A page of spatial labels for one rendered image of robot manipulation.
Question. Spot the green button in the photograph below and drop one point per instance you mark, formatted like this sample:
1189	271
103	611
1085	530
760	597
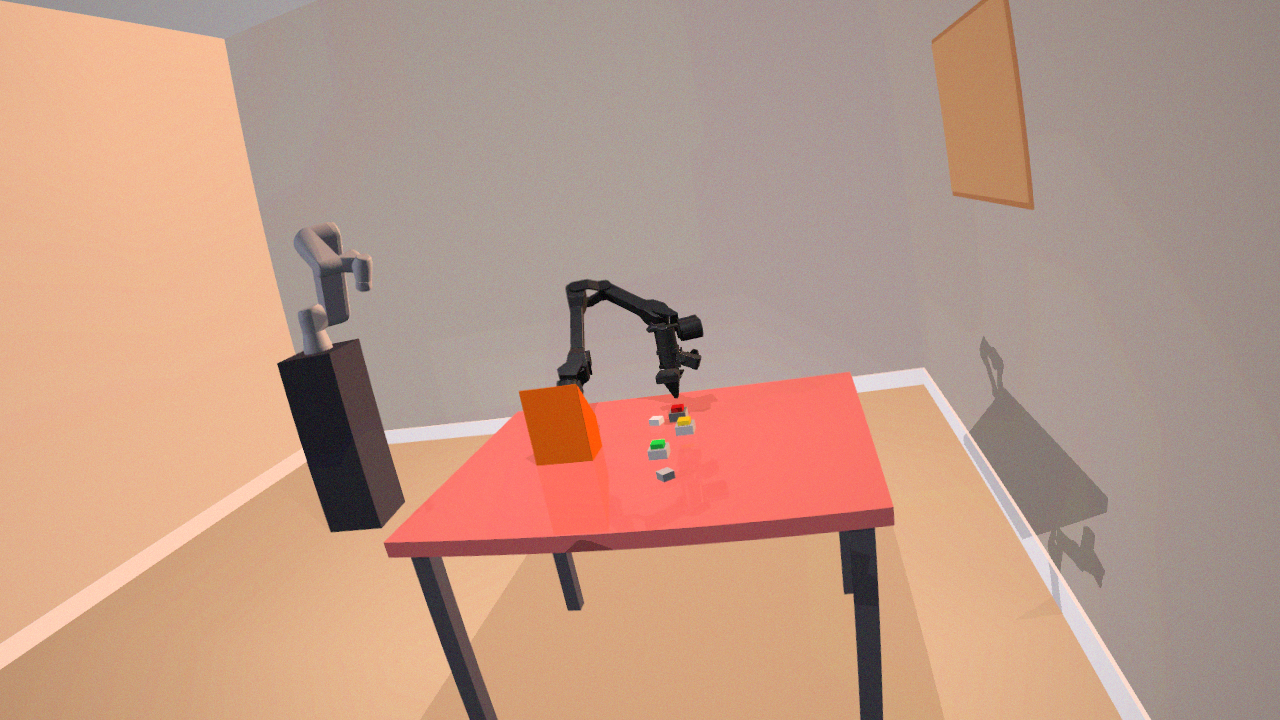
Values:
658	450

